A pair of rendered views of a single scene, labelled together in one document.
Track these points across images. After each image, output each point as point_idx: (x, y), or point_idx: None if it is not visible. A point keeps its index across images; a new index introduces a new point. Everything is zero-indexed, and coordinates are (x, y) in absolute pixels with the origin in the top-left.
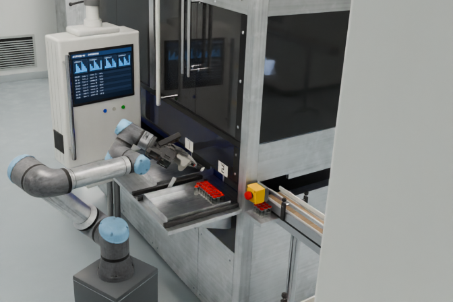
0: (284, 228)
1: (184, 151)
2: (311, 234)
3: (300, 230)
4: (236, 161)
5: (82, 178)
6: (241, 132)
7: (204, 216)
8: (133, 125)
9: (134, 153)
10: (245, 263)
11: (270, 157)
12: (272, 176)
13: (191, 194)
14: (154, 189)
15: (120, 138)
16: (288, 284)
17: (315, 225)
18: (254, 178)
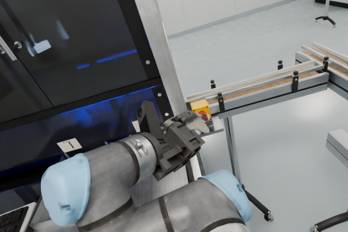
0: (227, 116)
1: (190, 112)
2: (261, 96)
3: (247, 103)
4: (162, 101)
5: None
6: (157, 63)
7: (192, 172)
8: (92, 155)
9: (194, 196)
10: (205, 173)
11: (177, 75)
12: (182, 92)
13: None
14: None
15: (104, 216)
16: (234, 152)
17: (250, 90)
18: (185, 102)
